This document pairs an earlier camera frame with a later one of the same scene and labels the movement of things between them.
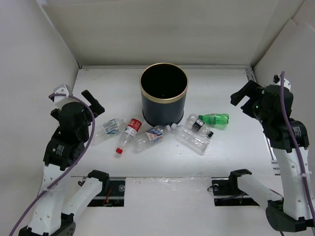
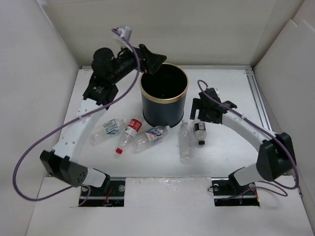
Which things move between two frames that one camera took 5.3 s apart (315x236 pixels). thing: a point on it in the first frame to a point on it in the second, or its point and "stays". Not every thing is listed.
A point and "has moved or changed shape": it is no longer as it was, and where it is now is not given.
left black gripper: x=97 y=108 to x=151 y=62
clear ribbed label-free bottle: x=198 y=144 to x=186 y=143
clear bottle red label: x=129 y=134 stays
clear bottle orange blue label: x=152 y=136 stays
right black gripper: x=249 y=89 to x=197 y=103
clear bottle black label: x=198 y=124 has moved or changed shape
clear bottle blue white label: x=110 y=128 stays
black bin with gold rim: x=163 y=87 stays
